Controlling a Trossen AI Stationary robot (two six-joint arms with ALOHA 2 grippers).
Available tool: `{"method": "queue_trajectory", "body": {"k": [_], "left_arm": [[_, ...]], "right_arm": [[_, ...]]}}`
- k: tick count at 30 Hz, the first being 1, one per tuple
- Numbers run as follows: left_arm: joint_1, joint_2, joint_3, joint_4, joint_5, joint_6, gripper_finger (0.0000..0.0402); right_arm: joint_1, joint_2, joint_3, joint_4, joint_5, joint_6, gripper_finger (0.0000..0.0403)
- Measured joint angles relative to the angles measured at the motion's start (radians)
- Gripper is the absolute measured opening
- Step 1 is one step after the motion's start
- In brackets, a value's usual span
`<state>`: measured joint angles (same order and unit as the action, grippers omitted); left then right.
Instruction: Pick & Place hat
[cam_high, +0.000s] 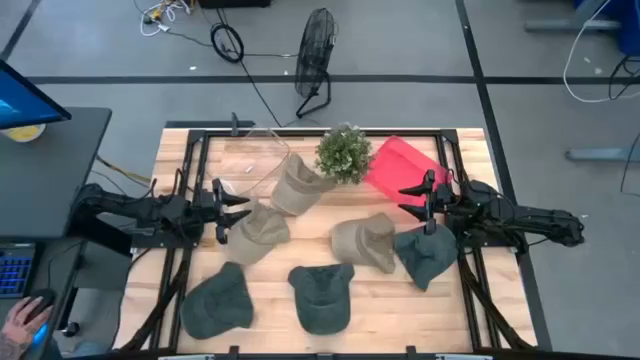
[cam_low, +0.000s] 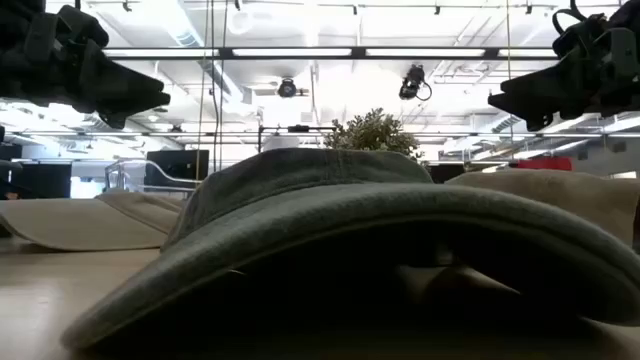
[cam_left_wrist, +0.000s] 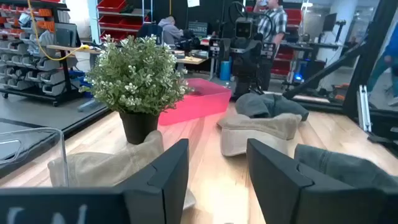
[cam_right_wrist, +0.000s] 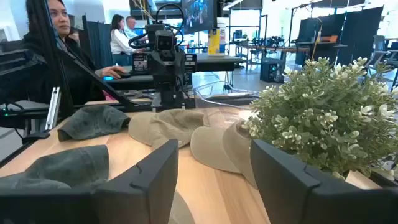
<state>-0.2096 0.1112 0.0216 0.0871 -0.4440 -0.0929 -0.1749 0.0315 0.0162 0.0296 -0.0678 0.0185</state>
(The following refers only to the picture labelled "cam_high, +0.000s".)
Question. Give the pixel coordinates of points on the black floor fan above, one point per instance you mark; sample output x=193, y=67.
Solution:
x=314, y=50

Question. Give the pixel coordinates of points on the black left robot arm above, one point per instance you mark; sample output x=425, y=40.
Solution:
x=125, y=205

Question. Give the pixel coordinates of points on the grey table foot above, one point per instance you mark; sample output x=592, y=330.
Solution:
x=600, y=155
x=565, y=26

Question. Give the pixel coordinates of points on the clear plastic bin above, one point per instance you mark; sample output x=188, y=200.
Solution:
x=255, y=150

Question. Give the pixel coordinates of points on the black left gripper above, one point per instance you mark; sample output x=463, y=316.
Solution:
x=207, y=207

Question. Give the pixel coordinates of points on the black aluminium table frame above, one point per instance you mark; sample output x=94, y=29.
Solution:
x=300, y=133

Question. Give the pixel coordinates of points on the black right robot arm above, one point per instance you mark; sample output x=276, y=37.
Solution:
x=550, y=222

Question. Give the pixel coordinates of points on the yellow bowl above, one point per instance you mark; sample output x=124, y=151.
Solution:
x=22, y=133

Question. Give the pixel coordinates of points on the dark green baseball cap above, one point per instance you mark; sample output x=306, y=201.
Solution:
x=425, y=257
x=320, y=300
x=217, y=307

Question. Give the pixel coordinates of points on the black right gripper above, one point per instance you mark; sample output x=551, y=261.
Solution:
x=440, y=200

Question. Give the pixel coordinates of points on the blue cabinet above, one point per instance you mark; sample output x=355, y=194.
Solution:
x=625, y=25

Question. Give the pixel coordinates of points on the person's hand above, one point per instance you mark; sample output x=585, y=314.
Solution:
x=22, y=322

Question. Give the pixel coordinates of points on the person's forearm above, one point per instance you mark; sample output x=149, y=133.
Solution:
x=7, y=347

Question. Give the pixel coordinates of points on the black desk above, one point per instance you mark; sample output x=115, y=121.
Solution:
x=45, y=175

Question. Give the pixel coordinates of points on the red translucent plastic bin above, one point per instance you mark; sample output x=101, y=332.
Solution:
x=400, y=167

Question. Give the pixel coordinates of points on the tan baseball cap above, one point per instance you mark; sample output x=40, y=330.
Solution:
x=297, y=187
x=362, y=242
x=260, y=232

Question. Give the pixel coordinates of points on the artificial plant in black pot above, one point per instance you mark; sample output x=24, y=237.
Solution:
x=344, y=152

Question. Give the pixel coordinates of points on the black computer mouse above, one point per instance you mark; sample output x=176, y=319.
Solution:
x=42, y=300

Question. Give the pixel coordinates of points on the laptop keyboard with blue backlight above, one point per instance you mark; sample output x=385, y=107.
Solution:
x=15, y=270

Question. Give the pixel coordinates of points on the computer monitor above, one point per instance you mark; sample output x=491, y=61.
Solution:
x=25, y=100

